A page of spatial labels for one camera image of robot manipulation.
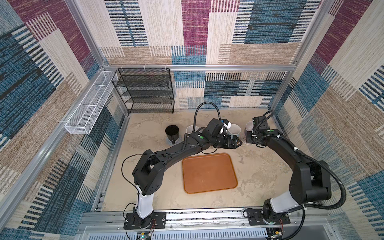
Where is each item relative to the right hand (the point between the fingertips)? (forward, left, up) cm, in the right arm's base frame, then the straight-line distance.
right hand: (252, 139), depth 90 cm
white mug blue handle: (+8, +9, -1) cm, 12 cm away
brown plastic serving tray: (-15, +27, -11) cm, 33 cm away
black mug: (+8, +48, -2) cm, 49 cm away
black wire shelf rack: (+41, +69, +7) cm, 80 cm away
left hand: (-8, +12, +10) cm, 18 cm away
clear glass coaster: (+1, +4, -2) cm, 5 cm away
